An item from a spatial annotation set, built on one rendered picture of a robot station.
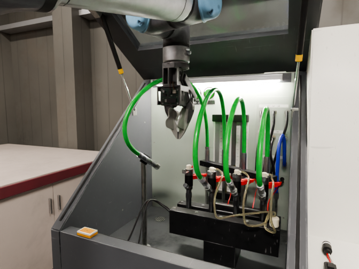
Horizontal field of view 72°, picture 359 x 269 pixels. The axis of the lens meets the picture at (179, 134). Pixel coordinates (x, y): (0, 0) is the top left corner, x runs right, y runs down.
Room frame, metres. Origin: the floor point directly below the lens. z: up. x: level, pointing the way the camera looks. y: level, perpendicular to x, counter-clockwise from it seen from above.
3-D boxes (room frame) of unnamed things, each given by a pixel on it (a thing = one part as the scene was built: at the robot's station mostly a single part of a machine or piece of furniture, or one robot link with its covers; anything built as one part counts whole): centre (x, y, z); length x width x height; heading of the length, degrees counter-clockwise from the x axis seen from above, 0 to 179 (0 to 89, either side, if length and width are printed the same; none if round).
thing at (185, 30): (0.71, 0.01, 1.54); 0.09 x 0.08 x 0.11; 142
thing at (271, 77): (1.05, -0.14, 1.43); 0.54 x 0.03 x 0.02; 66
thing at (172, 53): (0.71, 0.01, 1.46); 0.08 x 0.08 x 0.05
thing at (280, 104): (0.95, -0.36, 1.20); 0.13 x 0.03 x 0.31; 66
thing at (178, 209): (0.76, -0.14, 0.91); 0.34 x 0.10 x 0.15; 66
